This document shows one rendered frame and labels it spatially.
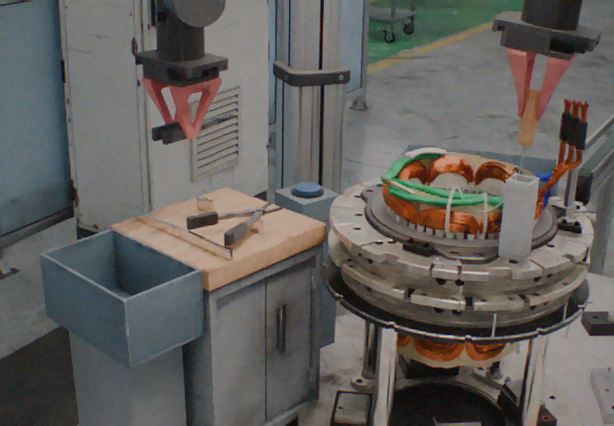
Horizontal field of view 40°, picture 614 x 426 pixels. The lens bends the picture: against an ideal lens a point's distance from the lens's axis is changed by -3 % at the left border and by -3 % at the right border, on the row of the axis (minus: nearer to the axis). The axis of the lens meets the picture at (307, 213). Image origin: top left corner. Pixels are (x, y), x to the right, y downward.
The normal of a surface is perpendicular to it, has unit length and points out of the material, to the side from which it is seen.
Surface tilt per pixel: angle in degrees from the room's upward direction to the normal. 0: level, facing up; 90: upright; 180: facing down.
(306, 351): 90
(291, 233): 0
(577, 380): 0
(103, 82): 90
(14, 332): 0
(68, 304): 90
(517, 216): 90
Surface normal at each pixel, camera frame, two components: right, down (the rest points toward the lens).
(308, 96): 0.37, 0.36
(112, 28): -0.52, 0.31
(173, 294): 0.73, 0.26
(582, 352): 0.02, -0.93
